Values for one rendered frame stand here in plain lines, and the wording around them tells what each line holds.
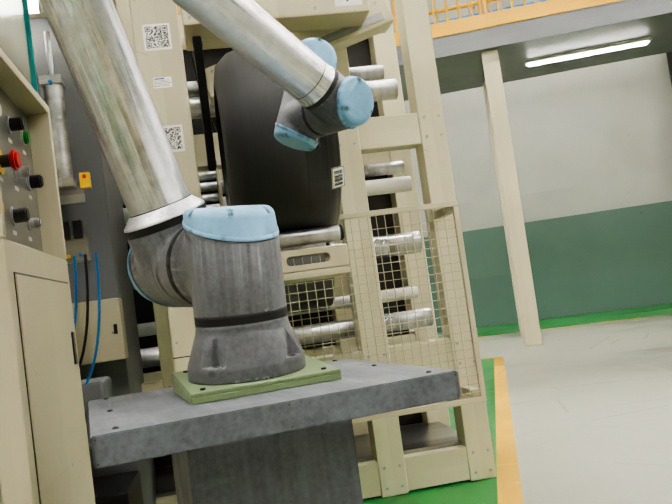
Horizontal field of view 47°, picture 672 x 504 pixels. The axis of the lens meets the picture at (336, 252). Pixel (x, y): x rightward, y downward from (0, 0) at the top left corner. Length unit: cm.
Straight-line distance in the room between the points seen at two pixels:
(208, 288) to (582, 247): 1028
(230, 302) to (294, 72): 44
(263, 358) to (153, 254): 29
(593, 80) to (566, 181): 147
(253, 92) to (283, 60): 67
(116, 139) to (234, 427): 56
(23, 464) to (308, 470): 49
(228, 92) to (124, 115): 75
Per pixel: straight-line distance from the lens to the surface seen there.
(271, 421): 102
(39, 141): 195
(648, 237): 1145
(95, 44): 134
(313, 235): 208
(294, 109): 151
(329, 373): 118
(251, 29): 134
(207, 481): 115
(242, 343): 118
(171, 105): 221
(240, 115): 200
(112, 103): 133
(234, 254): 117
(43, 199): 193
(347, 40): 274
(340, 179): 204
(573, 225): 1132
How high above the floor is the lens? 73
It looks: 3 degrees up
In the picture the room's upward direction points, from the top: 8 degrees counter-clockwise
